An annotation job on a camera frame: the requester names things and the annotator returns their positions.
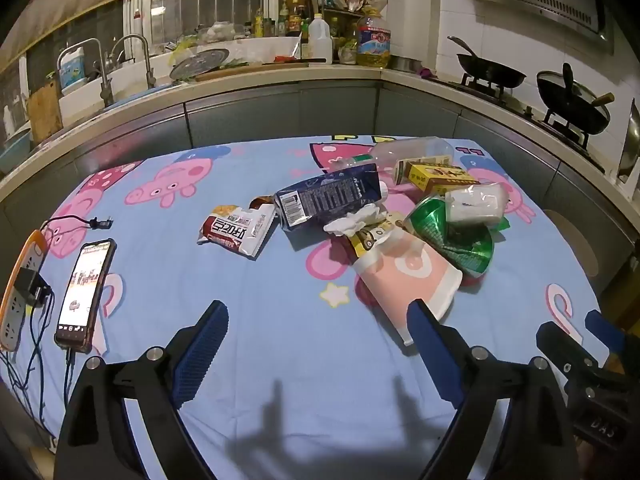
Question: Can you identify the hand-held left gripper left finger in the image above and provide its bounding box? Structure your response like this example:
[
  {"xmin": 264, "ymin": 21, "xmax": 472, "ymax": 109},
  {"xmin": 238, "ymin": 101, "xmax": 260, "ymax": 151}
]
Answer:
[{"xmin": 54, "ymin": 300, "xmax": 230, "ymax": 480}]

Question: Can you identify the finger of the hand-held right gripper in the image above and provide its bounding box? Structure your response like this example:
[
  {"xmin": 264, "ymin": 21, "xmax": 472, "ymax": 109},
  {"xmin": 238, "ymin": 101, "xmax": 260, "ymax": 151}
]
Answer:
[
  {"xmin": 536, "ymin": 321, "xmax": 601, "ymax": 386},
  {"xmin": 584, "ymin": 309, "xmax": 632, "ymax": 361}
]

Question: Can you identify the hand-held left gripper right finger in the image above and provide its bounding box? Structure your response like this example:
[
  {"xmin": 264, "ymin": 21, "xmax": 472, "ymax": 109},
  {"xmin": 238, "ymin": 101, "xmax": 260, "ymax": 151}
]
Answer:
[{"xmin": 406, "ymin": 300, "xmax": 578, "ymax": 480}]

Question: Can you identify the pink paper cup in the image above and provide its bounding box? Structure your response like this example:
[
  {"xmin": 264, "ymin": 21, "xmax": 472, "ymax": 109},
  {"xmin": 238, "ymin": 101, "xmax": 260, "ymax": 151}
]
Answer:
[{"xmin": 356, "ymin": 240, "xmax": 463, "ymax": 347}]

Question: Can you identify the green foil bag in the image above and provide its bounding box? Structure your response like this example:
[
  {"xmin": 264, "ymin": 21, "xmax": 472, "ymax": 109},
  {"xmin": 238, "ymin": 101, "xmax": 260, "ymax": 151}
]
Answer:
[{"xmin": 403, "ymin": 194, "xmax": 511, "ymax": 277}]

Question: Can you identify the red white snack wrapper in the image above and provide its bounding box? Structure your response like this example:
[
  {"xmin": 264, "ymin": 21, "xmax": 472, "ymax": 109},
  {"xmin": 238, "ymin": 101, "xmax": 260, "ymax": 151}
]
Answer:
[{"xmin": 196, "ymin": 204, "xmax": 277, "ymax": 260}]

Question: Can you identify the yellow printed wrapper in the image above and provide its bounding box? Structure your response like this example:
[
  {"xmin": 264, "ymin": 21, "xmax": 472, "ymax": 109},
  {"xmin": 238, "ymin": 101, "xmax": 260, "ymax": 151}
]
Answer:
[{"xmin": 347, "ymin": 212, "xmax": 406, "ymax": 261}]

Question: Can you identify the white tissue pack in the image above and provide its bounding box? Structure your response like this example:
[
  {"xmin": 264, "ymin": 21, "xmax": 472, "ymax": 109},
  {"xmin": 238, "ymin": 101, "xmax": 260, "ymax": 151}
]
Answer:
[{"xmin": 444, "ymin": 182, "xmax": 510, "ymax": 226}]

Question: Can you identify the white tissue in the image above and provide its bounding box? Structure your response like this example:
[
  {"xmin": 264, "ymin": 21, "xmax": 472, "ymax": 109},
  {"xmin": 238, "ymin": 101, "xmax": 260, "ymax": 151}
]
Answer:
[{"xmin": 323, "ymin": 203, "xmax": 388, "ymax": 236}]

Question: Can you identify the yellow brown small box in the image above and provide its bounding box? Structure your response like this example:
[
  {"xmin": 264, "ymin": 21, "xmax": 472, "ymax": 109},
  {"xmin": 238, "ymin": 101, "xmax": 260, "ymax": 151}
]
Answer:
[{"xmin": 404, "ymin": 160, "xmax": 481, "ymax": 196}]

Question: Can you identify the beige green paper box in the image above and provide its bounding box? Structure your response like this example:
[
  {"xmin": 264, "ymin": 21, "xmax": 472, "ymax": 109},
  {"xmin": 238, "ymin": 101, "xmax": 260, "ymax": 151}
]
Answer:
[{"xmin": 394, "ymin": 156, "xmax": 453, "ymax": 186}]

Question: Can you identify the dark blue drink carton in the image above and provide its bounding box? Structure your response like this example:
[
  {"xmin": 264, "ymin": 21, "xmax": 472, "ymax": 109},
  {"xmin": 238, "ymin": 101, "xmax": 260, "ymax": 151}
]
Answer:
[{"xmin": 274, "ymin": 162, "xmax": 390, "ymax": 232}]

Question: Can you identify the clear plastic bottle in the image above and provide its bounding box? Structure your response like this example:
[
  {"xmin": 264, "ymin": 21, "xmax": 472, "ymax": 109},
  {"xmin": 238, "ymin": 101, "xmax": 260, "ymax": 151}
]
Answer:
[{"xmin": 327, "ymin": 136, "xmax": 455, "ymax": 173}]

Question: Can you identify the cartoon pig printed cloth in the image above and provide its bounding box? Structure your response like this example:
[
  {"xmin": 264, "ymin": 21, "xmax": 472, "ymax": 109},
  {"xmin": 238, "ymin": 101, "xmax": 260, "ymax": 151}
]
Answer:
[{"xmin": 0, "ymin": 132, "xmax": 603, "ymax": 480}]

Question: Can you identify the black smartphone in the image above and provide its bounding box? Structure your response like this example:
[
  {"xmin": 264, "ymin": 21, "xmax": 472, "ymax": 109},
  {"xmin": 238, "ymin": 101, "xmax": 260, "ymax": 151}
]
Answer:
[{"xmin": 53, "ymin": 238, "xmax": 117, "ymax": 356}]

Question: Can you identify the steel dome wok lid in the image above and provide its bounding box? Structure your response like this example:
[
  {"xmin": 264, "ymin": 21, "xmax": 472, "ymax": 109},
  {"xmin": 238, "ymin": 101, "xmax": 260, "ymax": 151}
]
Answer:
[{"xmin": 616, "ymin": 100, "xmax": 640, "ymax": 186}]

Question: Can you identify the black charger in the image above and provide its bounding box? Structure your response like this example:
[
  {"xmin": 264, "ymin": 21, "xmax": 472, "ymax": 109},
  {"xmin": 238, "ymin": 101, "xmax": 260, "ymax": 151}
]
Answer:
[{"xmin": 12, "ymin": 269, "xmax": 53, "ymax": 308}]

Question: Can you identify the orange white power strip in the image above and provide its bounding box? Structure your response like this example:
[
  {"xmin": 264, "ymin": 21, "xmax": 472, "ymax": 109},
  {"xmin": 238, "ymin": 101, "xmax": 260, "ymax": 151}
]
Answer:
[{"xmin": 0, "ymin": 229, "xmax": 49, "ymax": 352}]

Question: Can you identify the black wok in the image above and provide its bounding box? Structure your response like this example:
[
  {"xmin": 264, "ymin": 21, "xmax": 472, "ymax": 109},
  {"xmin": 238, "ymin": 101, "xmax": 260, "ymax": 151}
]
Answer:
[{"xmin": 536, "ymin": 62, "xmax": 612, "ymax": 136}]

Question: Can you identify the black gas stove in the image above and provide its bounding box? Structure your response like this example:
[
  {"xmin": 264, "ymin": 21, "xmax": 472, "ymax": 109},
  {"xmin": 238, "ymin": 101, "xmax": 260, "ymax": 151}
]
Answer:
[{"xmin": 430, "ymin": 75, "xmax": 606, "ymax": 171}]

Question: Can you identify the glass wok lid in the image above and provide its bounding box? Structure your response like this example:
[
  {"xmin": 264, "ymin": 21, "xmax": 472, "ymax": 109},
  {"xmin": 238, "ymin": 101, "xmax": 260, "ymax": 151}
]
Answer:
[{"xmin": 539, "ymin": 74, "xmax": 615, "ymax": 108}]

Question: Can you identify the black frying pan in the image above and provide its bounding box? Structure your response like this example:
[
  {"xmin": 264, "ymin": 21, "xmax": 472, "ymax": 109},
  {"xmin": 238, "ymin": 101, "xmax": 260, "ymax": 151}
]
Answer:
[{"xmin": 447, "ymin": 36, "xmax": 527, "ymax": 90}]

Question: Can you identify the blue basin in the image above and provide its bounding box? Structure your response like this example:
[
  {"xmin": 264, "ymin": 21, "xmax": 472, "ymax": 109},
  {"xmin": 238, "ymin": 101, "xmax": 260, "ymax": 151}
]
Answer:
[{"xmin": 0, "ymin": 127, "xmax": 33, "ymax": 173}]

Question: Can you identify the steel gooseneck faucet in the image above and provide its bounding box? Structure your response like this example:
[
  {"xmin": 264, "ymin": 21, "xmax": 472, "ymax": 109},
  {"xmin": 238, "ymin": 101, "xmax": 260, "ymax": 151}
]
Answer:
[
  {"xmin": 57, "ymin": 39, "xmax": 113, "ymax": 107},
  {"xmin": 110, "ymin": 34, "xmax": 157, "ymax": 90}
]

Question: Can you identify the large wooden cutting board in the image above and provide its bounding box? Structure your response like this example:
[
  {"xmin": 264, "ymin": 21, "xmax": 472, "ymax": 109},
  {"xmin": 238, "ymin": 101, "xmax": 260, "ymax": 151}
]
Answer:
[{"xmin": 195, "ymin": 60, "xmax": 326, "ymax": 82}]

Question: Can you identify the small wooden cutting board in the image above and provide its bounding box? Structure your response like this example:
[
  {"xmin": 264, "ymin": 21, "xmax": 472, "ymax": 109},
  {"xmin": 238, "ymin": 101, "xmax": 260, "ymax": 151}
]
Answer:
[{"xmin": 26, "ymin": 80, "xmax": 63, "ymax": 143}]

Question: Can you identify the round glass pot lid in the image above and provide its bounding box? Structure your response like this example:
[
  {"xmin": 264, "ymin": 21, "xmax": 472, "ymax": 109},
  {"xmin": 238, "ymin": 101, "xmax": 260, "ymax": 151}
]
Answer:
[{"xmin": 169, "ymin": 47, "xmax": 230, "ymax": 81}]

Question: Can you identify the white blue detergent jug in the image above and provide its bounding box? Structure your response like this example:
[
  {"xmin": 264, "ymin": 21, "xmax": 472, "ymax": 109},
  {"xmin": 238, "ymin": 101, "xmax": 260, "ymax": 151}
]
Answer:
[{"xmin": 59, "ymin": 46, "xmax": 93, "ymax": 95}]

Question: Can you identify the white dish tub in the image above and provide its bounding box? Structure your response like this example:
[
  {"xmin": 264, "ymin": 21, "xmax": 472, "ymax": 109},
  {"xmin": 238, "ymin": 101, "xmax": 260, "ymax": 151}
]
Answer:
[{"xmin": 150, "ymin": 35, "xmax": 307, "ymax": 73}]

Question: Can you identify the large cooking oil bottle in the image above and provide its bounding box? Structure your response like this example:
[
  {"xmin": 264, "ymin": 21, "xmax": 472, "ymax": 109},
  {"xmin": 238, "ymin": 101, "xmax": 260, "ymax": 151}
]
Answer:
[{"xmin": 356, "ymin": 14, "xmax": 392, "ymax": 69}]

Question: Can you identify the white plastic jug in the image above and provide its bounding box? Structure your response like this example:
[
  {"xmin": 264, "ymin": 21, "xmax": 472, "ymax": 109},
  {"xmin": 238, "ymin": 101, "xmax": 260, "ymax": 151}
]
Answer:
[{"xmin": 307, "ymin": 13, "xmax": 334, "ymax": 66}]

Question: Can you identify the row of condiment bottles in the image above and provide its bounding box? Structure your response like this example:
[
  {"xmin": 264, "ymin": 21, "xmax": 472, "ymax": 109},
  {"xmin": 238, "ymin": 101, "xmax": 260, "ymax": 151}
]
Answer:
[{"xmin": 252, "ymin": 0, "xmax": 308, "ymax": 38}]

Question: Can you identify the barred window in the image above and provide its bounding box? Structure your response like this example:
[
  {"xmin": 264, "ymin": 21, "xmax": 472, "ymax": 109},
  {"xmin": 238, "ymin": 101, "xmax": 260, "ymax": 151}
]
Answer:
[{"xmin": 142, "ymin": 0, "xmax": 273, "ymax": 46}]

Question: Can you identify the phone charging cable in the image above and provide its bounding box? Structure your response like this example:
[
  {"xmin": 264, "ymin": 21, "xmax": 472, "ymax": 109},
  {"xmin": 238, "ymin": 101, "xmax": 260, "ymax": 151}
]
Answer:
[{"xmin": 62, "ymin": 349, "xmax": 77, "ymax": 408}]

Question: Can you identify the black power plug cable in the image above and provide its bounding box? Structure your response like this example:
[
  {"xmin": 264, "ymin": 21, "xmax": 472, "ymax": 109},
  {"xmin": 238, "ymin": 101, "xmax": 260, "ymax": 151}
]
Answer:
[{"xmin": 40, "ymin": 216, "xmax": 113, "ymax": 233}]

